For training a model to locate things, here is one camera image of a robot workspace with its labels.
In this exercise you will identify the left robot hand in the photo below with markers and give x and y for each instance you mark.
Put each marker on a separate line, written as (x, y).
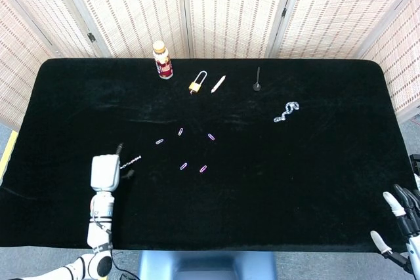
(105, 173)

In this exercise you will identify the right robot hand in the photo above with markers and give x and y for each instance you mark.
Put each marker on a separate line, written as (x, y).
(408, 224)

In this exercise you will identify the silver paper clip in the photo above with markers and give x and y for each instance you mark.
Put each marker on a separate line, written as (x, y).
(180, 131)
(159, 141)
(183, 166)
(211, 137)
(203, 168)

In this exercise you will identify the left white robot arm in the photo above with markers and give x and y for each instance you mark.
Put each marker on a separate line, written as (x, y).
(100, 224)

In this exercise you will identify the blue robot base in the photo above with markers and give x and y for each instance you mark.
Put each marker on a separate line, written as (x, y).
(206, 265)

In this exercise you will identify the black equipment box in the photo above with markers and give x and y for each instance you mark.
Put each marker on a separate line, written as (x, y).
(415, 161)

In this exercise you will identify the yellow floor tape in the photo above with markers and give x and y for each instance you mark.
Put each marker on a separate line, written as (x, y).
(8, 155)

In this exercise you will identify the red labelled drink bottle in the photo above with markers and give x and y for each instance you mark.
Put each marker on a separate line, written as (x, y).
(163, 65)

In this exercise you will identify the brass padlock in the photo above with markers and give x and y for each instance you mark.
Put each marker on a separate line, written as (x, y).
(195, 87)

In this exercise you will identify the metal screen hinge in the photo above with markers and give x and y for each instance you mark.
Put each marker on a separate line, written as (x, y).
(284, 12)
(91, 37)

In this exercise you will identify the woven folding screen panel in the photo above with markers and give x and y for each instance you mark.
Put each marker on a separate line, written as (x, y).
(338, 8)
(19, 63)
(236, 8)
(131, 8)
(49, 4)
(403, 63)

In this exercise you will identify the white pen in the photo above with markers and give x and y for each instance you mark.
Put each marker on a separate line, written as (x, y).
(218, 84)

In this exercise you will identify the black velvet table cloth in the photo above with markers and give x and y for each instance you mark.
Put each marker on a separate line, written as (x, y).
(262, 178)

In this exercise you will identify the small black spoon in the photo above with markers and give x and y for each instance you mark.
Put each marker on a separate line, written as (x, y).
(256, 87)

